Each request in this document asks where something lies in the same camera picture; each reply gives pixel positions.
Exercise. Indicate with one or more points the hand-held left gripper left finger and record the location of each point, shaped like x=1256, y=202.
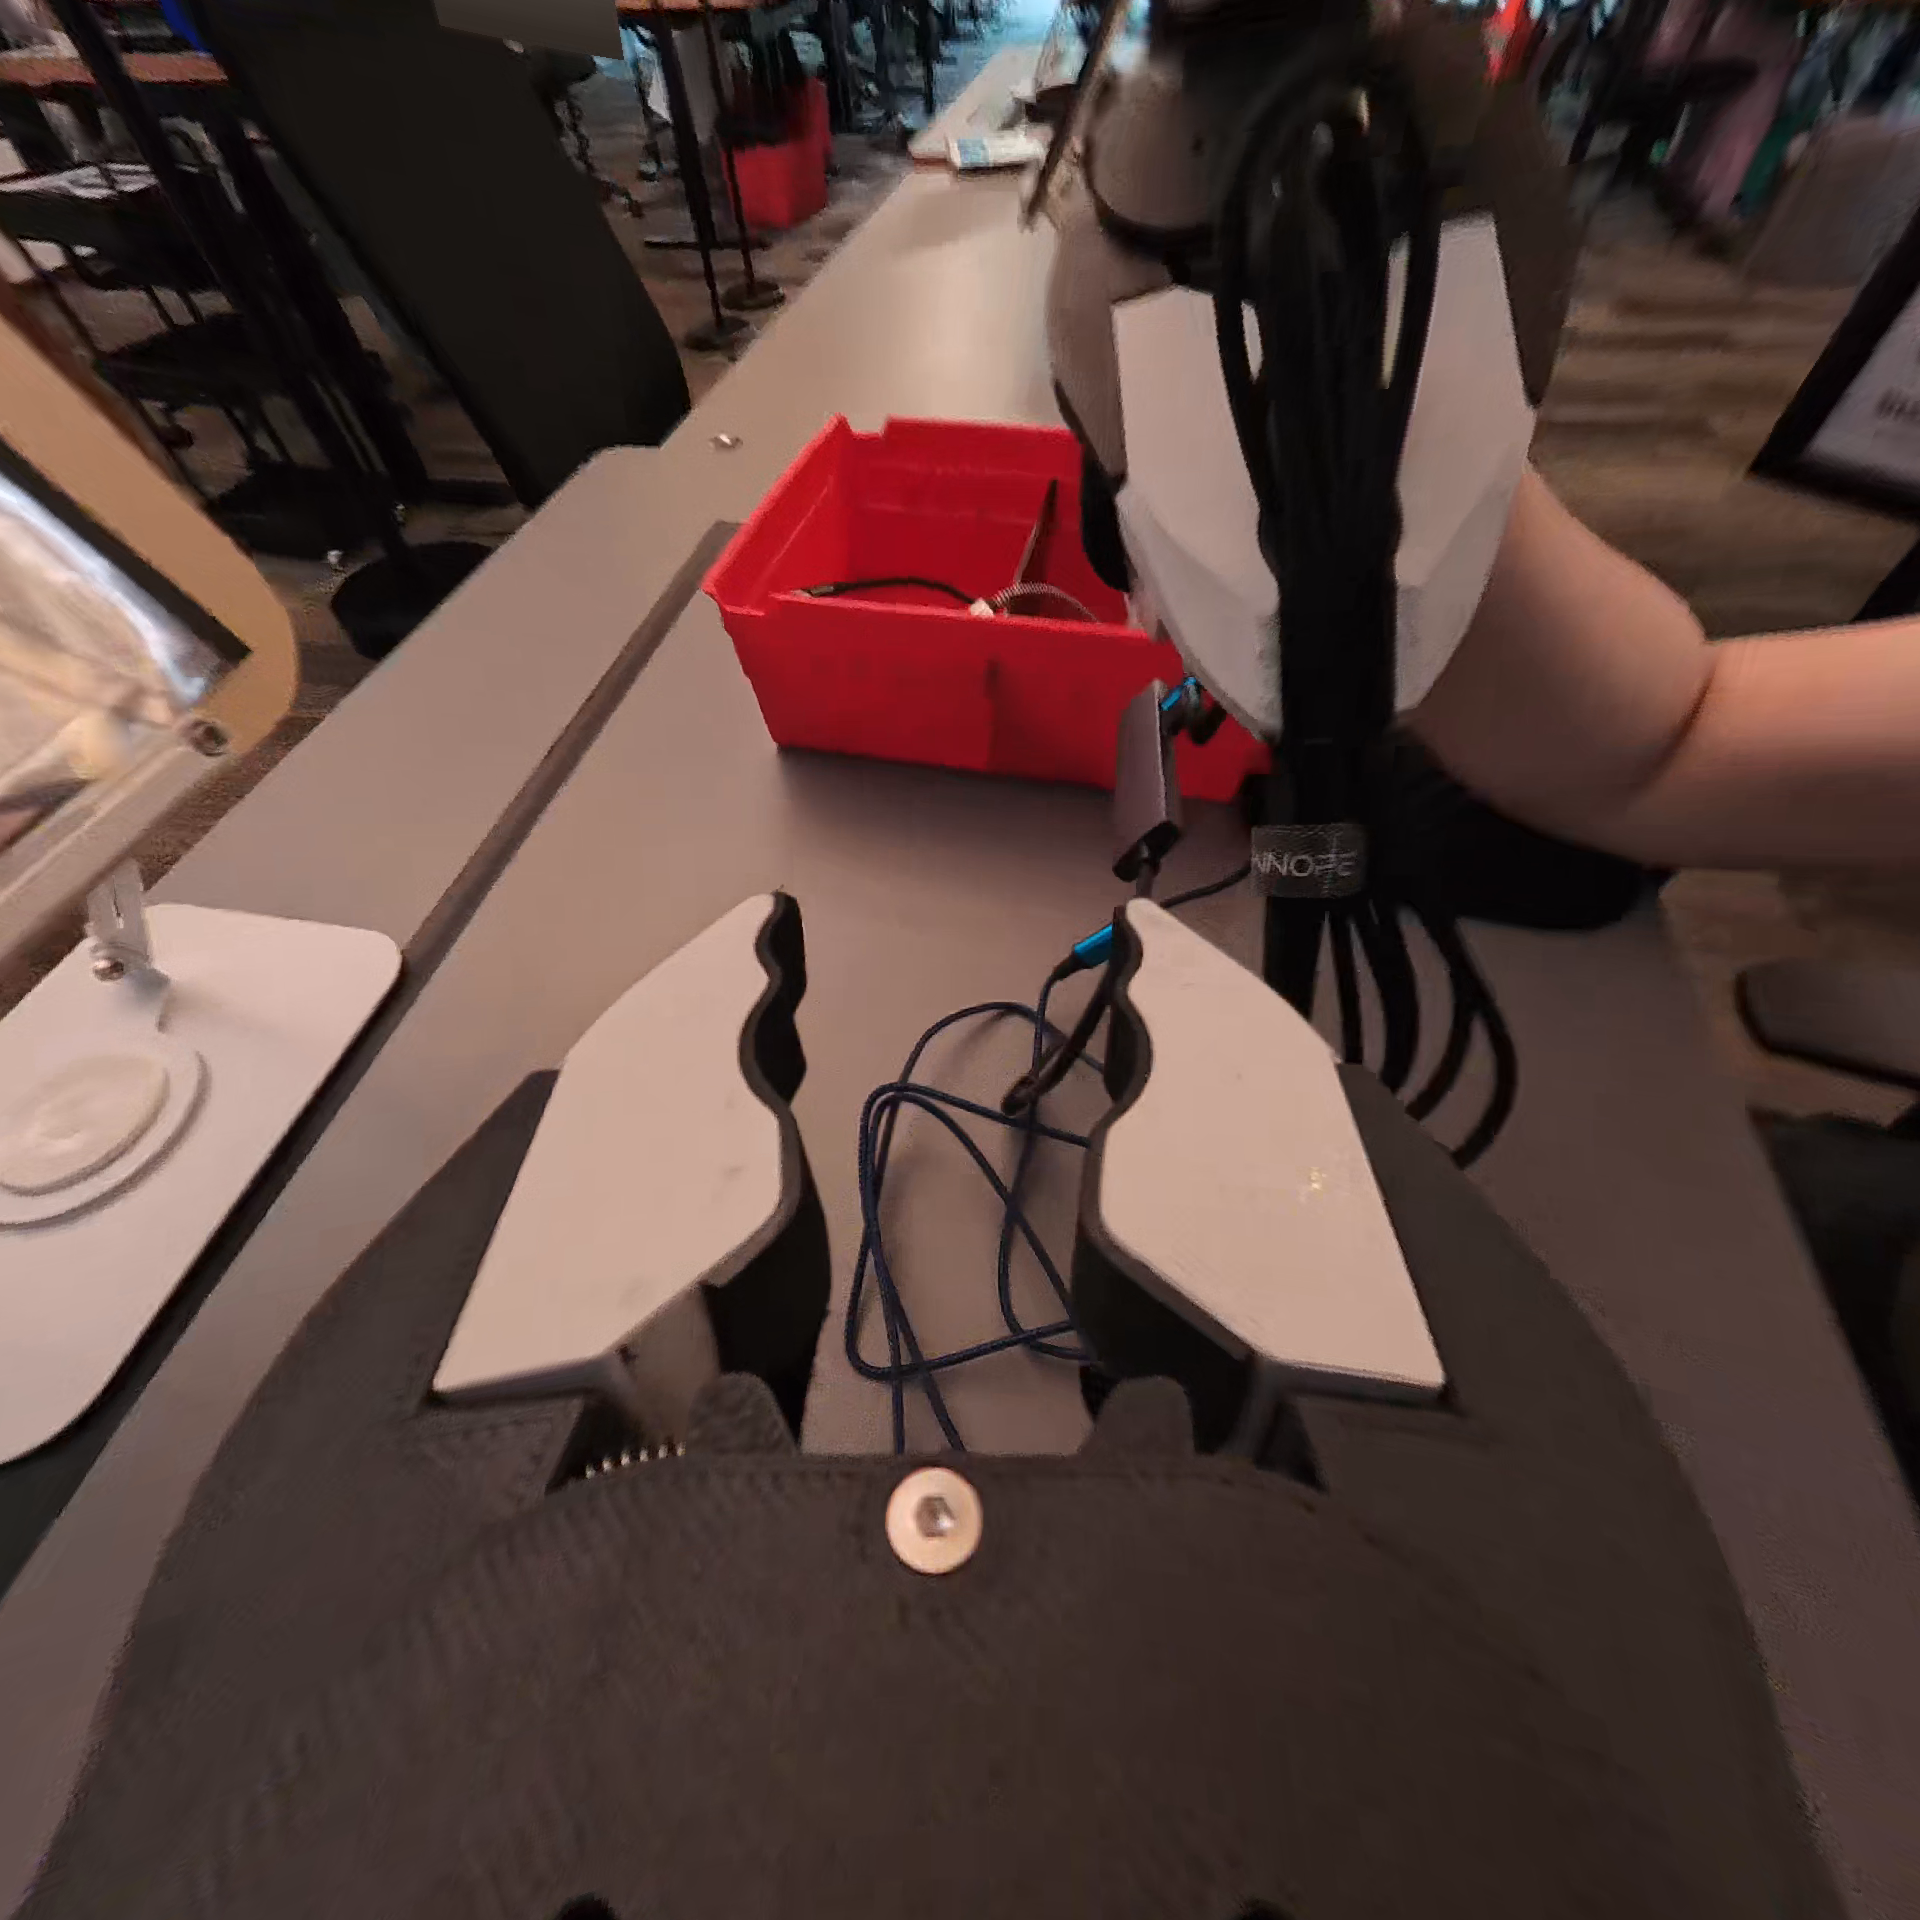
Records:
x=629, y=1172

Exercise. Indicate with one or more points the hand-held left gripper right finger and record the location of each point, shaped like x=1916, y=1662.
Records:
x=1260, y=1172

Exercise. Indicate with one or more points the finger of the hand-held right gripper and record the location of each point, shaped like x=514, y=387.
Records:
x=1462, y=452
x=1185, y=494

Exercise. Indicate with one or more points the dark grey usb hub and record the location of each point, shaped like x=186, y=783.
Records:
x=1148, y=765

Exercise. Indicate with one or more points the red plastic bin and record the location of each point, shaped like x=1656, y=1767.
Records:
x=901, y=675

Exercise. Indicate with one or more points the person's right forearm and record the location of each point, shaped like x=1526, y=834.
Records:
x=1724, y=722

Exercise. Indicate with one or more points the red storage crate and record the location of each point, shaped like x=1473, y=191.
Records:
x=779, y=158

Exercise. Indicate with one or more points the black wrist rest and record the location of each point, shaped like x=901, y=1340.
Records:
x=1530, y=885

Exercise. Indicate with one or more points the black framed marker sign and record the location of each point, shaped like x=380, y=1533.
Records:
x=1861, y=405

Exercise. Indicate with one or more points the white screen stand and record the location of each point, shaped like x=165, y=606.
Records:
x=225, y=1050

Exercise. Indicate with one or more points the black office chair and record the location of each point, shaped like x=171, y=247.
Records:
x=450, y=226

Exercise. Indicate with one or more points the black metal rack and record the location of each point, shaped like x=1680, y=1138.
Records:
x=180, y=370

